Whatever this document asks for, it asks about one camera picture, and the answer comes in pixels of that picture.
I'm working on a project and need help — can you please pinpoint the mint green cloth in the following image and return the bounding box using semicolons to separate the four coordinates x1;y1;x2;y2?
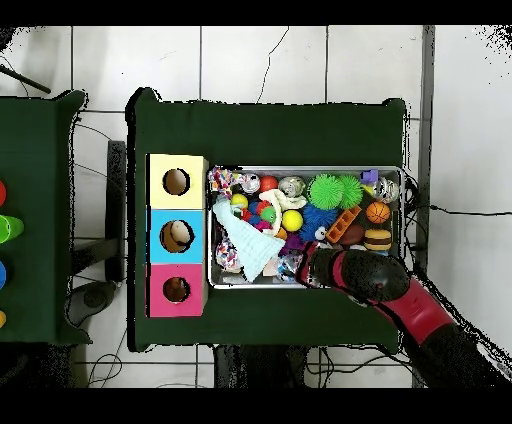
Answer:
211;199;286;284

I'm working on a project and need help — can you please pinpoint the colourful polka-dot cloth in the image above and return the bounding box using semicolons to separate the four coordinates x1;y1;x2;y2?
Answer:
209;167;245;193

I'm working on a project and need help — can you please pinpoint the wooden box with three holes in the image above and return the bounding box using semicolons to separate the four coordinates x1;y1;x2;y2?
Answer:
145;153;210;319

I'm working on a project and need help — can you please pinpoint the blue furry googly-eyed toy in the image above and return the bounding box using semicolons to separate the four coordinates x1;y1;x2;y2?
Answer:
299;204;339;243

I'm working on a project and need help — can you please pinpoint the large green spiky ball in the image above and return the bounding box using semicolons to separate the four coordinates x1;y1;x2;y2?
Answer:
307;173;344;211

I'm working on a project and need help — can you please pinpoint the green cloth table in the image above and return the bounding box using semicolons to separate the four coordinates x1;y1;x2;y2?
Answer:
127;86;411;353
0;90;91;347

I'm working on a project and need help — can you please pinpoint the orange plastic toy piece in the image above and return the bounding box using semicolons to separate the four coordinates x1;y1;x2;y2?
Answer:
326;205;364;245

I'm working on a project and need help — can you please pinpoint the green spiky googly-eyed toy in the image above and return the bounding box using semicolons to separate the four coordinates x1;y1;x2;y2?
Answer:
339;175;365;209

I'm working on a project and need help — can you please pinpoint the small orange basketball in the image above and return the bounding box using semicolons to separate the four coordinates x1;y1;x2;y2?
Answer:
366;200;393;226

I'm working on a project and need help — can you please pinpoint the toy burger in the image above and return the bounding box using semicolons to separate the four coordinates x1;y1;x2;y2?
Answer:
363;228;393;252

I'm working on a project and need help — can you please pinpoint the black floor stand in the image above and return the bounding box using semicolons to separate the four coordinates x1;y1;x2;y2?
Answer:
70;141;129;317

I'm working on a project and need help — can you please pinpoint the green cup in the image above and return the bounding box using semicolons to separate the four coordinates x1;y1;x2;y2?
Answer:
0;214;25;245

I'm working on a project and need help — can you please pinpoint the black rod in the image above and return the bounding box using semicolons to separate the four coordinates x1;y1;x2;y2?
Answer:
0;63;51;95

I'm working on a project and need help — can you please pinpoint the wire mesh bin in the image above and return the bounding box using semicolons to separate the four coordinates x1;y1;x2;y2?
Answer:
207;166;405;291

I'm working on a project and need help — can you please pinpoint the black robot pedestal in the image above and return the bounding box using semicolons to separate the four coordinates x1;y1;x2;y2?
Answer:
212;345;321;389

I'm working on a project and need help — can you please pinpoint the black cable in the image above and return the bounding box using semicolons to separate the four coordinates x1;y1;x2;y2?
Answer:
403;171;512;241

